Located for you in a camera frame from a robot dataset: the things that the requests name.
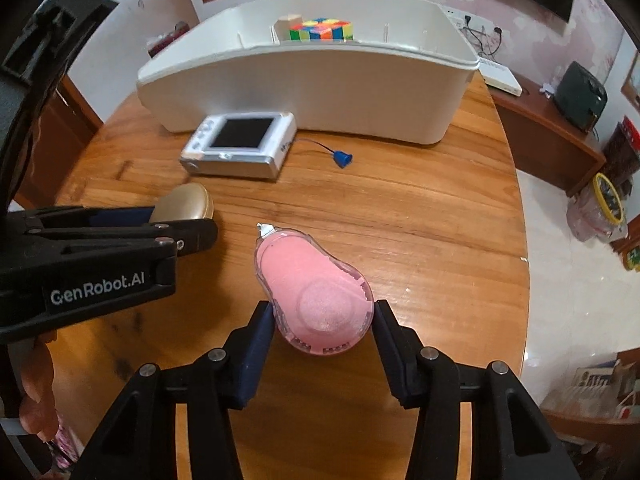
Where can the white router box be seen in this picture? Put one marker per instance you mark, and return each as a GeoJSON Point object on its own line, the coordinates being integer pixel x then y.
{"type": "Point", "coordinates": [500, 77]}

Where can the bin with yellow rim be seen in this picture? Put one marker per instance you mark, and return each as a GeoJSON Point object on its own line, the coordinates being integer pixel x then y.
{"type": "Point", "coordinates": [590, 215]}

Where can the pink correction tape dispenser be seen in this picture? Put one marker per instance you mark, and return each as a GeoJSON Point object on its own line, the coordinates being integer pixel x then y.
{"type": "Point", "coordinates": [300, 280]}

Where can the wooden television cabinet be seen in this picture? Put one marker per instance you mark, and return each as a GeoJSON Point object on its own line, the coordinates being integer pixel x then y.
{"type": "Point", "coordinates": [550, 145]}

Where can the pink floral cloth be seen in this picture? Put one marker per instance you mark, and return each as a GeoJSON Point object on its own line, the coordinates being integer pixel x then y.
{"type": "Point", "coordinates": [65, 447]}

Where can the small wooden block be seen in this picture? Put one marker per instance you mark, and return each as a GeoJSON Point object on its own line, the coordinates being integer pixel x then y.
{"type": "Point", "coordinates": [285, 25]}

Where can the white wall socket strip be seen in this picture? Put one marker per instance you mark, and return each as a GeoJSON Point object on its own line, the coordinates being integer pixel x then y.
{"type": "Point", "coordinates": [452, 11]}

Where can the red lid jar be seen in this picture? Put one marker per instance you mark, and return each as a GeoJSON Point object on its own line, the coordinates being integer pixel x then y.
{"type": "Point", "coordinates": [625, 145]}

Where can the white plastic storage bin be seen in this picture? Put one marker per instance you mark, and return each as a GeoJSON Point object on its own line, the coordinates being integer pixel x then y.
{"type": "Point", "coordinates": [325, 90]}

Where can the black speaker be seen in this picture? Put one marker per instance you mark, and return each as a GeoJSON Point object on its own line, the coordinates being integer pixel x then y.
{"type": "Point", "coordinates": [580, 95]}

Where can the white digital camera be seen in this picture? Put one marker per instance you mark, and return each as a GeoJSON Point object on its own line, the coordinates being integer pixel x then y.
{"type": "Point", "coordinates": [240, 135]}

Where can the pile of magazines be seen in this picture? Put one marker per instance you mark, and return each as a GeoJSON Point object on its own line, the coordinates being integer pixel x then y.
{"type": "Point", "coordinates": [590, 380]}

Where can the person's left hand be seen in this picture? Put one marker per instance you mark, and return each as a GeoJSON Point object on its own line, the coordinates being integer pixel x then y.
{"type": "Point", "coordinates": [37, 380]}

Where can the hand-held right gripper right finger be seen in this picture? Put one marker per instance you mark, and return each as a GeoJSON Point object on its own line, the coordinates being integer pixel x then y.
{"type": "Point", "coordinates": [387, 360]}

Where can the colourful puzzle cube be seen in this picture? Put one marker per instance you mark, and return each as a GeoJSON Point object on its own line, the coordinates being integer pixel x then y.
{"type": "Point", "coordinates": [320, 30]}

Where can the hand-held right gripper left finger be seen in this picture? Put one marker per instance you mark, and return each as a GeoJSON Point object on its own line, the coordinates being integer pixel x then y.
{"type": "Point", "coordinates": [255, 355]}

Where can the wooden side cabinet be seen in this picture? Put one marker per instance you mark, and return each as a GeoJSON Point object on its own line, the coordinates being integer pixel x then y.
{"type": "Point", "coordinates": [65, 125]}

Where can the green yellow packet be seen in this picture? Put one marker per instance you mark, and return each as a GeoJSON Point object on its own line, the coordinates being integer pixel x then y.
{"type": "Point", "coordinates": [632, 259]}

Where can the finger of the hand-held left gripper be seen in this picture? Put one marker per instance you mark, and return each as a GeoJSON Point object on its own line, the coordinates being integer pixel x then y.
{"type": "Point", "coordinates": [195, 235]}
{"type": "Point", "coordinates": [122, 217]}

